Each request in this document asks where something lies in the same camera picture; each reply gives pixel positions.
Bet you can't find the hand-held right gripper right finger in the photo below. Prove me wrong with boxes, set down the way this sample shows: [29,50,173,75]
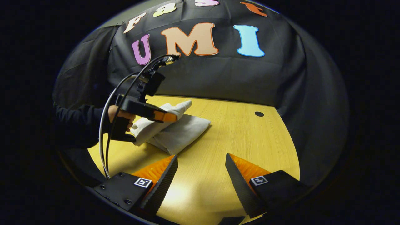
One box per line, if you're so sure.
[225,153,310,218]

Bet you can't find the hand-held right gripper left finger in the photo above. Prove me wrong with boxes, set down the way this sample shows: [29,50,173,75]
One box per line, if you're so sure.
[94,155,178,216]

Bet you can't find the white jeans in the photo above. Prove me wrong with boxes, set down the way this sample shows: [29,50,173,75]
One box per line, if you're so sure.
[131,100,211,156]

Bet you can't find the black backdrop cloth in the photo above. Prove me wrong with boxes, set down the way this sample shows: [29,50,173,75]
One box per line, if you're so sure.
[52,0,350,188]

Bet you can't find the black cable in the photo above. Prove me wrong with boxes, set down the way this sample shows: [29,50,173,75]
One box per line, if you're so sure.
[105,55,178,179]

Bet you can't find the grey cable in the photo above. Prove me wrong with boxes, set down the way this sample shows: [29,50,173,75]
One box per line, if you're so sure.
[99,72,139,180]

